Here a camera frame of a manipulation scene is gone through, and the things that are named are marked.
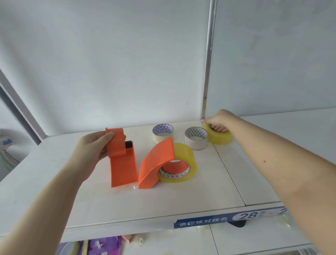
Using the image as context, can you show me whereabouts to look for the person's left forearm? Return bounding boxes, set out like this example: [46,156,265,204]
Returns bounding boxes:
[0,163,86,255]

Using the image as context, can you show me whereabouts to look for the purple plastic bag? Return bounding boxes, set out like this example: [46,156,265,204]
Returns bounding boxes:
[88,236,122,255]

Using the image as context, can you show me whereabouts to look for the yellow tape roll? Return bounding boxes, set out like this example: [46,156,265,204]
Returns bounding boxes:
[157,143,197,184]
[204,124,233,145]

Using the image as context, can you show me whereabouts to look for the white tape roll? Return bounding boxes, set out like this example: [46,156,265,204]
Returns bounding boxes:
[184,127,209,151]

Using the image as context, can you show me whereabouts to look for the white and dark shelf post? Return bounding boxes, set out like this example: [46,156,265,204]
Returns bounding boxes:
[0,68,48,145]

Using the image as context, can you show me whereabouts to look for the coloured electric wires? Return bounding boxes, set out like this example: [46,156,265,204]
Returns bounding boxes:
[0,148,20,173]

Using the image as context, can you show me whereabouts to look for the silver wall strip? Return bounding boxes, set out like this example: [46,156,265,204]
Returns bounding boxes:
[201,0,218,120]

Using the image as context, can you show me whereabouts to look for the person's right hand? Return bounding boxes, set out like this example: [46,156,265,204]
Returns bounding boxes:
[201,109,243,135]

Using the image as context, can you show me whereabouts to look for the orange tape dispenser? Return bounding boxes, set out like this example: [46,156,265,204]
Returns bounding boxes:
[105,127,139,188]
[138,137,190,189]

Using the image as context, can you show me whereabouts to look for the person's right forearm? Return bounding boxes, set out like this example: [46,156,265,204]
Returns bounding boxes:
[232,117,336,255]

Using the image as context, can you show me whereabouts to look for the blue label strip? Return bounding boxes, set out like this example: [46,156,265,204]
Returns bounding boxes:
[174,206,288,229]

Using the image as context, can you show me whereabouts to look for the person's left hand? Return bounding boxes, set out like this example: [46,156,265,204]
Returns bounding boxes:
[65,131,115,182]

